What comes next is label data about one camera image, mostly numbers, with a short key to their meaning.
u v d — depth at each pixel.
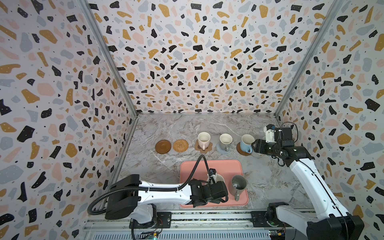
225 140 1.00
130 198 0.40
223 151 1.00
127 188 0.42
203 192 0.55
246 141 0.94
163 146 1.02
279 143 0.58
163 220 0.73
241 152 0.99
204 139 1.00
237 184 0.83
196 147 1.00
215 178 0.70
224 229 0.72
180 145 1.03
